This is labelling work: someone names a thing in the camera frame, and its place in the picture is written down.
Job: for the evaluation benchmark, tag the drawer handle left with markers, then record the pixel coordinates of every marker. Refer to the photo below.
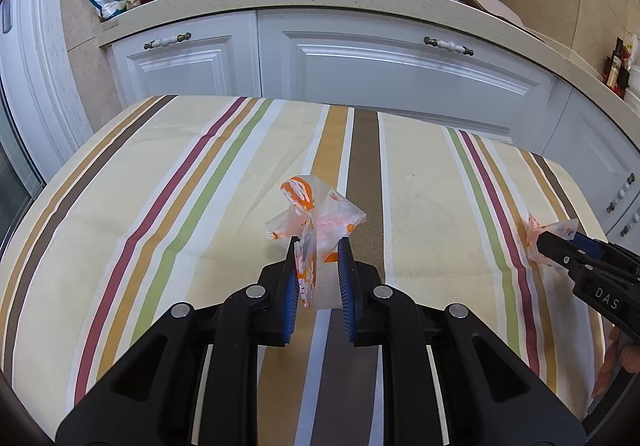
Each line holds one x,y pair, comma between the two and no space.
166,42

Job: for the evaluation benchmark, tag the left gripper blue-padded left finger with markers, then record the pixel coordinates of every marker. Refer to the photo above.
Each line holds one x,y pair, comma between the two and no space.
288,292

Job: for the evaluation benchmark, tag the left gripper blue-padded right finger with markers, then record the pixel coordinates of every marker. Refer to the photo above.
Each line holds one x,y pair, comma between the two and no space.
348,282

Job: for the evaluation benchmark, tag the red packet by bottle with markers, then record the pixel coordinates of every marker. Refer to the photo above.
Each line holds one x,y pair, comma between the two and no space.
629,55

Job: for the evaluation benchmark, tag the person's right hand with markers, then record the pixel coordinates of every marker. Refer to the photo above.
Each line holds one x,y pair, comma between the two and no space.
629,359

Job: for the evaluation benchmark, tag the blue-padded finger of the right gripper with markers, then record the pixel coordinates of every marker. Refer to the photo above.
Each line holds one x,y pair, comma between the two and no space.
590,246
566,254

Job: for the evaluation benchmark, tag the striped tablecloth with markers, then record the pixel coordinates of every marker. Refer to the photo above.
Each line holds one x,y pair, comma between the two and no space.
170,202

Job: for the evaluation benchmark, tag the cabinet door handle left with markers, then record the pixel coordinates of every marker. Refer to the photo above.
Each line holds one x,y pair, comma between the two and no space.
621,193

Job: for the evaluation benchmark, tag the dark oil bottle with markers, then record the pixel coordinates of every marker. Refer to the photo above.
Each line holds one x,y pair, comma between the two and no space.
614,63

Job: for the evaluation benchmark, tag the cabinet door handle right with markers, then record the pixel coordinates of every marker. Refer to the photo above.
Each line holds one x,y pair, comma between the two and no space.
633,220

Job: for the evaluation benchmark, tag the drawer handle centre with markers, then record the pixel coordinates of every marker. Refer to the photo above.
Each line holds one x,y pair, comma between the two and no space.
449,46

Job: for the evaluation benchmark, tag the white stacked bowls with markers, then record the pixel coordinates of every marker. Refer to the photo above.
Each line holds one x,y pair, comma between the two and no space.
632,92

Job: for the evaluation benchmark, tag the cabinet door handle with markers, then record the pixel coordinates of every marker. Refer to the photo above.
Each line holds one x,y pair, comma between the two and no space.
633,220
621,193

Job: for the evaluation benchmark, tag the drawer handle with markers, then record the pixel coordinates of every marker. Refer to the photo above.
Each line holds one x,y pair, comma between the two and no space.
449,46
166,42

